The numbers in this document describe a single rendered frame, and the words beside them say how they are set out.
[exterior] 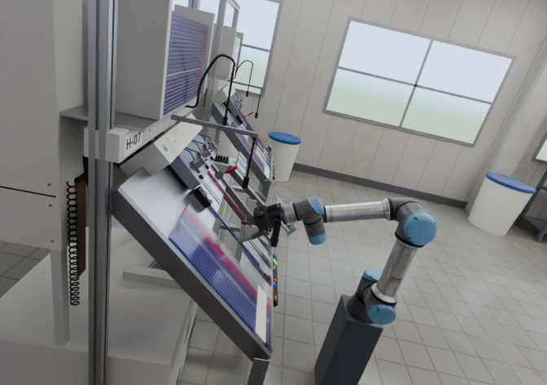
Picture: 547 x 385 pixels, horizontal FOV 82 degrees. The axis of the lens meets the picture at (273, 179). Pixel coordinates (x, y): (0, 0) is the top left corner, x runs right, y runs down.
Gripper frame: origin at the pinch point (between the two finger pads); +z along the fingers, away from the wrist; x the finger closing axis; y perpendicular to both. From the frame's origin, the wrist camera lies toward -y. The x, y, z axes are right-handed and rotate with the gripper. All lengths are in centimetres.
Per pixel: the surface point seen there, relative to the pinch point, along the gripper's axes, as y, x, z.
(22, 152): 58, 38, 30
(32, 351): 1, 38, 66
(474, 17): 17, -346, -297
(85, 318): -2, 25, 57
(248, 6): 124, -365, -23
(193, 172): 31.6, 5.3, 5.2
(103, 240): 32, 42, 21
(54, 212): 42, 38, 32
